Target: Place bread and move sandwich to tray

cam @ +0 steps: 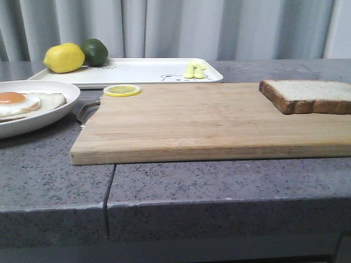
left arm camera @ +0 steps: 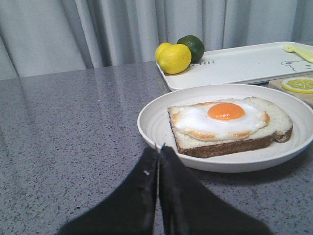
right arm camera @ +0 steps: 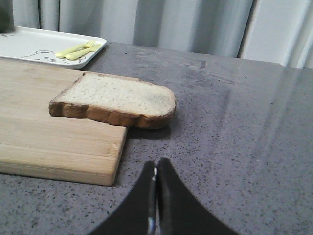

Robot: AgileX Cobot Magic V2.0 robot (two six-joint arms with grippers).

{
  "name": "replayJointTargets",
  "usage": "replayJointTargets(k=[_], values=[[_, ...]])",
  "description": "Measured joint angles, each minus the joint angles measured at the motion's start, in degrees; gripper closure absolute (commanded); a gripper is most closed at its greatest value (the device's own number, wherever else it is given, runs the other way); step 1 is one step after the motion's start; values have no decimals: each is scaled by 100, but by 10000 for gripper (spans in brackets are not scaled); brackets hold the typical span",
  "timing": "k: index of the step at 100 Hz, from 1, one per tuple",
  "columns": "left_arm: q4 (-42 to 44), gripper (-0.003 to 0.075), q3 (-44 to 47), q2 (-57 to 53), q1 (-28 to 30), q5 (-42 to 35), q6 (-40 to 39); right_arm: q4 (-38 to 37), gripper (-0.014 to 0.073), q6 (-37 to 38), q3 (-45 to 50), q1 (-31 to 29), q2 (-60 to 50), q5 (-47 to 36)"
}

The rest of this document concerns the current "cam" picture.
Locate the white bread slice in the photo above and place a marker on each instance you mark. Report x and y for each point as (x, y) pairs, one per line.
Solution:
(307, 96)

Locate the white round plate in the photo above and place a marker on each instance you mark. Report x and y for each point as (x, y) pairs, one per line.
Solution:
(22, 126)

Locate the white rectangular tray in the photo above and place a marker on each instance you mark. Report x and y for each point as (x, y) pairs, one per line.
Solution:
(131, 71)

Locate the bottom bread slice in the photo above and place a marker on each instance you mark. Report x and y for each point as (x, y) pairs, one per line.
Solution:
(48, 102)

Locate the wooden cutting board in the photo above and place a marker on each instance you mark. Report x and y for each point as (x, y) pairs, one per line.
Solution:
(198, 122)

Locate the yellow plastic fork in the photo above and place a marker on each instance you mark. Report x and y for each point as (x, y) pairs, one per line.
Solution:
(190, 70)

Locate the lemon slice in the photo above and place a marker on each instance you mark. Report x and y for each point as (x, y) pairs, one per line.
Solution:
(122, 90)

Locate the grey curtain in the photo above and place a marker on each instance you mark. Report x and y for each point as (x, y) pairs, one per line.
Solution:
(212, 30)

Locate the green lime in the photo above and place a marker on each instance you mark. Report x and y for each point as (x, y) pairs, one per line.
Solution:
(96, 53)

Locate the yellow lemon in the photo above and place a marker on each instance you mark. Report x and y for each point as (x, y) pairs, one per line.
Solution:
(64, 58)

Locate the fried egg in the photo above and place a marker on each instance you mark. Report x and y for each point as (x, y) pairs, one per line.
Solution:
(13, 103)

